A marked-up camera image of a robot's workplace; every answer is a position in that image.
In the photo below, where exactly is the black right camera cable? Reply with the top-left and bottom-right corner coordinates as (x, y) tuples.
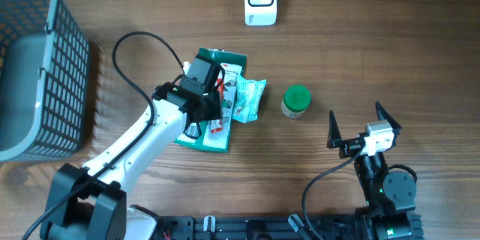
(301, 145), (367, 240)

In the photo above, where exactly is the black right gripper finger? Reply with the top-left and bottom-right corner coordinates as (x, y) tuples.
(328, 110), (342, 142)
(375, 101), (401, 135)

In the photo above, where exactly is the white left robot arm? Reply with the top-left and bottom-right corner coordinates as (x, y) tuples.
(35, 75), (224, 239)

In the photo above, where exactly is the green 3M cleaner package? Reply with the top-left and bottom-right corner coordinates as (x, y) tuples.
(174, 48), (247, 153)

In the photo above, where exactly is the red stick sachet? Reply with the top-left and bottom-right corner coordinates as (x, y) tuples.
(210, 78), (224, 134)

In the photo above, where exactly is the grey mesh shopping basket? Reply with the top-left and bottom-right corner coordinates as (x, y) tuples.
(1, 0), (91, 161)

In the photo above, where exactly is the black left camera cable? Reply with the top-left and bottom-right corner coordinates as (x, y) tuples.
(21, 31), (187, 240)

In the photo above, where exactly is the green lid jar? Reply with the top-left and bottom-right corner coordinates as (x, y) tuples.
(280, 85), (311, 119)

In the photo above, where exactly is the mint flushable wipes pack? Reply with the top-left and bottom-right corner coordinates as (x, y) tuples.
(232, 76), (267, 124)

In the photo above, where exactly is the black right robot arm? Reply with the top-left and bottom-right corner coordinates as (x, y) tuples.
(327, 102), (417, 239)

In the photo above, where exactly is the black camera cable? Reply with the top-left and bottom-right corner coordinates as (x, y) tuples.
(301, 145), (367, 240)
(21, 31), (187, 240)

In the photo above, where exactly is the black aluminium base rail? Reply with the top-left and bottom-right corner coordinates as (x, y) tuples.
(149, 213), (425, 240)

